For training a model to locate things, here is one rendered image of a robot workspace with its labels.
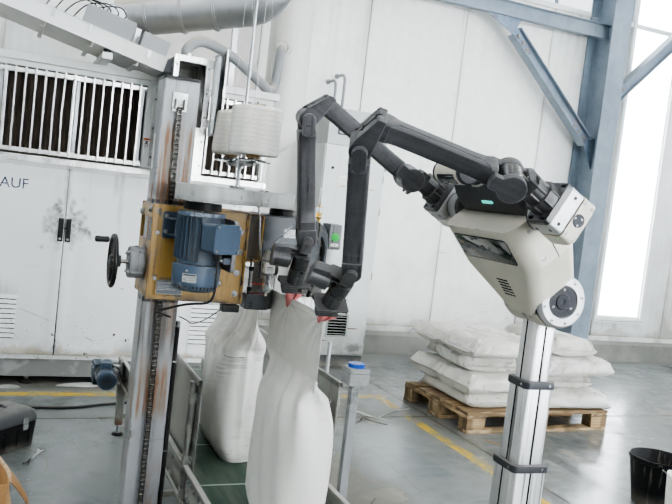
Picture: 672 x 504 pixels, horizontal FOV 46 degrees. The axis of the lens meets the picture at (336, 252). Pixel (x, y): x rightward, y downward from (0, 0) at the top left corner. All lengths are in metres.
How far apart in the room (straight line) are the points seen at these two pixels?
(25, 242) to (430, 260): 3.90
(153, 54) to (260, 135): 2.64
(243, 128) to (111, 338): 3.17
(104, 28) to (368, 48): 2.95
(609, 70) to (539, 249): 6.23
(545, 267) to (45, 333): 3.82
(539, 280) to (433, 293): 5.48
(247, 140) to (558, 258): 1.00
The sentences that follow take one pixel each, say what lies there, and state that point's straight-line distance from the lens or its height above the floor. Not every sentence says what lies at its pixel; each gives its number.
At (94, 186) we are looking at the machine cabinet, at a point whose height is 1.32.
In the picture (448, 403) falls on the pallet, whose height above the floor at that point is 0.14.
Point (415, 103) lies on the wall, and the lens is 7.50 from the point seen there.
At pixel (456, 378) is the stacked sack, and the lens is 5.33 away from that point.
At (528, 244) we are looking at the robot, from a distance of 2.18.
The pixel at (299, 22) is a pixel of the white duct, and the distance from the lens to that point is 6.03.
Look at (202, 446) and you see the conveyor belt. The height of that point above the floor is 0.38.
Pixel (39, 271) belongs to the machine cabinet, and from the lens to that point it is 5.34.
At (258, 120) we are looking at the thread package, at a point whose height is 1.63.
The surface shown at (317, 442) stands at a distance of 2.37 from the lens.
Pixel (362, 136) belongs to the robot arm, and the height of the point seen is 1.58.
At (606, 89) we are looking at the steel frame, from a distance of 8.31.
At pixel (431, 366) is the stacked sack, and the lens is 5.60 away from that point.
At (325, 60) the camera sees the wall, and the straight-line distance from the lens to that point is 7.15.
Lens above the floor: 1.42
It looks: 4 degrees down
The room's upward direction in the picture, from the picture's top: 7 degrees clockwise
